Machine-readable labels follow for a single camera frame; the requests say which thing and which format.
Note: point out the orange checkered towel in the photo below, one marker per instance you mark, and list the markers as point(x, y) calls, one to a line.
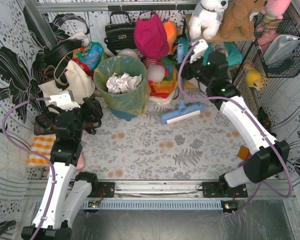
point(42, 145)

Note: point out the pink sponge block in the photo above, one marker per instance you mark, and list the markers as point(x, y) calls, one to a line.
point(81, 162)

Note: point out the teal folded cloth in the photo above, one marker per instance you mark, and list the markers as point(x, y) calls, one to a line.
point(233, 53)

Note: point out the rainbow striped bag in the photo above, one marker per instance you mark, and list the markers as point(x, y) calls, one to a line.
point(169, 83)

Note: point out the light blue floor squeegee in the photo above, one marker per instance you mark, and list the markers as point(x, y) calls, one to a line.
point(183, 111)

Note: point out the brown leather bag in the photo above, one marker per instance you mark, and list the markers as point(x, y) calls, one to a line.
point(45, 123)

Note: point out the yellow plush duck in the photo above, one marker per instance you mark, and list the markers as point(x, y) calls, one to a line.
point(252, 75)

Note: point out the bristle broom with handle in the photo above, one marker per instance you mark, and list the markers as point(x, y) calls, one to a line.
point(248, 95)

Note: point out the aluminium front rail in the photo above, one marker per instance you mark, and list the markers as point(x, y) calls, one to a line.
point(166, 189)

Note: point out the crumpled white paper trash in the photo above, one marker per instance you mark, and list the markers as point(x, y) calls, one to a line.
point(123, 84)

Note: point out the purple orange sock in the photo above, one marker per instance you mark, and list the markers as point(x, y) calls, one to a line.
point(243, 154)

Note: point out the white plush dog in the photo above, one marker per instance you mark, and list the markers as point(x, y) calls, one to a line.
point(206, 18)

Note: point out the orange plush toy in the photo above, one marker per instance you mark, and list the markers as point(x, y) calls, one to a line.
point(171, 32)

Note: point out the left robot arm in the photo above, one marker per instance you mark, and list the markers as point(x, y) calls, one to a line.
point(58, 209)

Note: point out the black leather handbag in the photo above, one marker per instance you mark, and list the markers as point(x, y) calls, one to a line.
point(120, 36)

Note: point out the pink plush toy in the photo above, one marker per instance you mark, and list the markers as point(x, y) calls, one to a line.
point(273, 13)

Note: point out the brown teddy bear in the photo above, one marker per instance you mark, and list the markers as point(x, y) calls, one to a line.
point(239, 15)

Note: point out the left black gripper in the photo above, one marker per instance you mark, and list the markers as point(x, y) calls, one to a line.
point(84, 113)

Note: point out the teal plastic trash bin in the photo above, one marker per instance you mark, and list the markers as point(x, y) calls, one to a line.
point(123, 105)

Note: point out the colourful print bag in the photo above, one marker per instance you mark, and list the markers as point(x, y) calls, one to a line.
point(90, 56)

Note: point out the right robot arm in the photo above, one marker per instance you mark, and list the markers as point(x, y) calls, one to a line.
point(268, 155)

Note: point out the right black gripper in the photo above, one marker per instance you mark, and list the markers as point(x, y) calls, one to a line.
point(190, 70)

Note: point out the silver foil pouch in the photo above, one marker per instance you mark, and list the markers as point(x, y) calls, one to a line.
point(281, 48)

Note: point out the magenta cloth hat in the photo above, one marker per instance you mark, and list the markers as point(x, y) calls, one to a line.
point(150, 38)

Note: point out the yellow translucent trash bag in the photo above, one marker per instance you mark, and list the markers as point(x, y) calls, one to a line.
point(123, 83)

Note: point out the black wire basket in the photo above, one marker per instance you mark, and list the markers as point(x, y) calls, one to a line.
point(288, 68)

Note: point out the cream canvas tote bag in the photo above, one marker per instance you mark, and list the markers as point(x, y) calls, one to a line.
point(81, 85)

